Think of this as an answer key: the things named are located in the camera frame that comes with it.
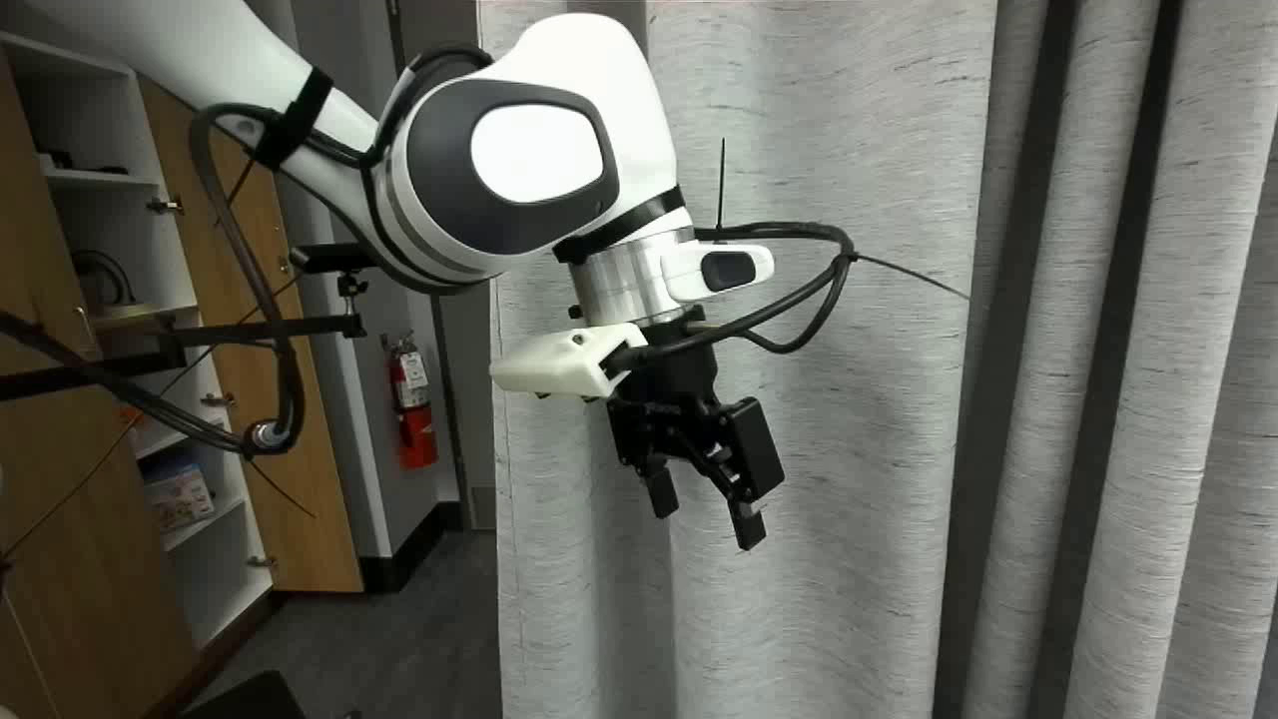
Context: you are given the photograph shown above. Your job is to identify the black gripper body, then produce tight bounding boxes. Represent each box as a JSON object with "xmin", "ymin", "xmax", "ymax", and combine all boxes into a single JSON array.
[{"xmin": 601, "ymin": 315, "xmax": 730, "ymax": 432}]

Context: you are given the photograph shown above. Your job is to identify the grey woven curtain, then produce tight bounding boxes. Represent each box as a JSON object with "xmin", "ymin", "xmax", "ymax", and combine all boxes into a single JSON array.
[{"xmin": 472, "ymin": 0, "xmax": 1278, "ymax": 719}]

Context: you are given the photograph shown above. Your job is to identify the black tripod bars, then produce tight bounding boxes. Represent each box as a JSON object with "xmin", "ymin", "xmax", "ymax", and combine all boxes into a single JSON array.
[{"xmin": 0, "ymin": 235, "xmax": 378, "ymax": 406}]

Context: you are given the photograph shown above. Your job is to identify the red fire extinguisher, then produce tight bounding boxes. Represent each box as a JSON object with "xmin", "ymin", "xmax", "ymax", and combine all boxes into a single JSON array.
[{"xmin": 382, "ymin": 331, "xmax": 442, "ymax": 473}]

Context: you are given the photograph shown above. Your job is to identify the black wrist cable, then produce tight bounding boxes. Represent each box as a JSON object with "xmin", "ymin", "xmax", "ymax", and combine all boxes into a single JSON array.
[{"xmin": 634, "ymin": 215, "xmax": 863, "ymax": 364}]

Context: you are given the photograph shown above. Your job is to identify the wooden cabinet door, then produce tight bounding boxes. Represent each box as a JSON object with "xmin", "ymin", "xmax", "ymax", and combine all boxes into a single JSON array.
[{"xmin": 138, "ymin": 74, "xmax": 372, "ymax": 600}]

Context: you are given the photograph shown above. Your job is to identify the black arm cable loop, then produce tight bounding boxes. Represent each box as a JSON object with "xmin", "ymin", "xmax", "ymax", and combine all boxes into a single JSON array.
[{"xmin": 185, "ymin": 101, "xmax": 402, "ymax": 461}]

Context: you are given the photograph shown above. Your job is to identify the box on shelf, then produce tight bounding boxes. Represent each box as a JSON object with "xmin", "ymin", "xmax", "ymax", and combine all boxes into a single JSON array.
[{"xmin": 139, "ymin": 456, "xmax": 221, "ymax": 529}]

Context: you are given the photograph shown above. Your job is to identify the black zip tie tail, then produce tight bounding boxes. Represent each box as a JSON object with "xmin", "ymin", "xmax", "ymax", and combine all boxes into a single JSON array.
[{"xmin": 851, "ymin": 248, "xmax": 976, "ymax": 303}]

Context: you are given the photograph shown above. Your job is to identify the black cable strap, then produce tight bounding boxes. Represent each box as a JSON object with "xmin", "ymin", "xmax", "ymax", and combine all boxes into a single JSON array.
[{"xmin": 251, "ymin": 62, "xmax": 340, "ymax": 174}]

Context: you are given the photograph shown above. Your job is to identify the brown wooden cabinet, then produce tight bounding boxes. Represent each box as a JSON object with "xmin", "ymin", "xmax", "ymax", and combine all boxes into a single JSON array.
[{"xmin": 0, "ymin": 57, "xmax": 205, "ymax": 719}]

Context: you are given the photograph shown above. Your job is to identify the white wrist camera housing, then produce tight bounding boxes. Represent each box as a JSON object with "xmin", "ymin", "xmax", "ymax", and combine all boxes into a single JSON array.
[{"xmin": 489, "ymin": 319, "xmax": 657, "ymax": 402}]

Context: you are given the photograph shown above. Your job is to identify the coiled black cable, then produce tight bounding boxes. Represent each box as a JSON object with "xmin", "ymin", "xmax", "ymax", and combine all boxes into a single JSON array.
[{"xmin": 74, "ymin": 248, "xmax": 139, "ymax": 311}]

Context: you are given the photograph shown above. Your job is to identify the white shelf unit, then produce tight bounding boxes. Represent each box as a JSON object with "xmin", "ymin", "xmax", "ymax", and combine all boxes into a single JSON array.
[{"xmin": 0, "ymin": 33, "xmax": 280, "ymax": 653}]

